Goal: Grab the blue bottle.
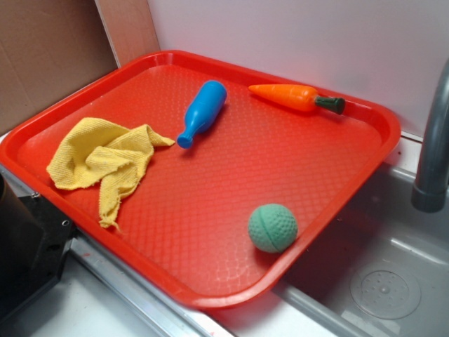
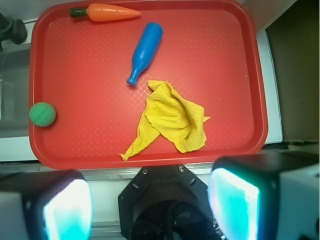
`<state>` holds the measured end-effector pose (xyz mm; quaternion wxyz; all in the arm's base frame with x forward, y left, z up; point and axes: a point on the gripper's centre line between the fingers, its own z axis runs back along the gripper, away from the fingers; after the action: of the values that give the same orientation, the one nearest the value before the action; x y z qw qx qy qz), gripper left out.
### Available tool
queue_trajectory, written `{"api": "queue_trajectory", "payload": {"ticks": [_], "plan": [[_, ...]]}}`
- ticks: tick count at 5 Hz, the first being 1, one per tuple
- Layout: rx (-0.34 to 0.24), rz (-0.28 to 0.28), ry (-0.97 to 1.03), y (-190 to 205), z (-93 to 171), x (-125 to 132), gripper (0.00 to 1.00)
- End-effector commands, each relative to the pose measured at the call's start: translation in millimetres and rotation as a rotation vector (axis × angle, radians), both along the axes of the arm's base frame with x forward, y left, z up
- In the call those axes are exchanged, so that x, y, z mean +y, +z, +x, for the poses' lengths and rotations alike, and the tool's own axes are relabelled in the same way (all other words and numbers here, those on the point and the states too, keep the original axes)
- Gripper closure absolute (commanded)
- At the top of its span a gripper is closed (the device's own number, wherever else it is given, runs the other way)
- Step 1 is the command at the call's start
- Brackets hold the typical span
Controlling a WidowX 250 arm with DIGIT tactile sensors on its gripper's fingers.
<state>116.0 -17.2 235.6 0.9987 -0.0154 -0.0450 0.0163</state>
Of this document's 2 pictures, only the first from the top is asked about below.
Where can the grey toy sink basin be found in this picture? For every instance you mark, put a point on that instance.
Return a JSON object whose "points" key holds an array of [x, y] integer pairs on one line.
{"points": [[379, 269]]}

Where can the grey faucet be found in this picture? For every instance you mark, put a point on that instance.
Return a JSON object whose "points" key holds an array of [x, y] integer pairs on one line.
{"points": [[431, 182]]}

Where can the orange toy carrot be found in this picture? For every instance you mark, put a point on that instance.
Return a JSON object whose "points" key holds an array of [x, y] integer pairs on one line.
{"points": [[297, 97]]}

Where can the red plastic tray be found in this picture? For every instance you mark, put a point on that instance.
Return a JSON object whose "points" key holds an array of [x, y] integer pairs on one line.
{"points": [[185, 228]]}

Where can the yellow cloth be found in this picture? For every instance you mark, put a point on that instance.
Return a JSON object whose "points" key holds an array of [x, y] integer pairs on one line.
{"points": [[115, 157]]}

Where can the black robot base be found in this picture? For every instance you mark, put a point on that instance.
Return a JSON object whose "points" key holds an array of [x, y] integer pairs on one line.
{"points": [[35, 238]]}

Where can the green dimpled ball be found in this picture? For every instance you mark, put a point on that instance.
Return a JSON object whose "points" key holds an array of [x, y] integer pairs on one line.
{"points": [[272, 228]]}

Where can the brown cardboard panel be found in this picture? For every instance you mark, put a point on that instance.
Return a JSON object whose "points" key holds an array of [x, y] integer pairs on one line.
{"points": [[50, 49]]}

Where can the blue plastic bottle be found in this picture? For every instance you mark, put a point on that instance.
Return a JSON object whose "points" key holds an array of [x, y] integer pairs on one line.
{"points": [[202, 112]]}

